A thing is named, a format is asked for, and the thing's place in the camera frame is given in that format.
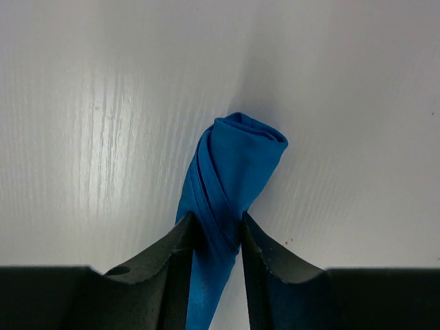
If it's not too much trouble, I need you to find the blue cloth napkin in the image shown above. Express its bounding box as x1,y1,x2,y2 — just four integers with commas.
176,112,288,329

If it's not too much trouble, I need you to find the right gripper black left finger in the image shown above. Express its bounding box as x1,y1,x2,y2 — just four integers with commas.
1,213,195,329

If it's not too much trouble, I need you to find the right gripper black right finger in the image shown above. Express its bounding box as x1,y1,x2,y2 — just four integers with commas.
242,214,439,329

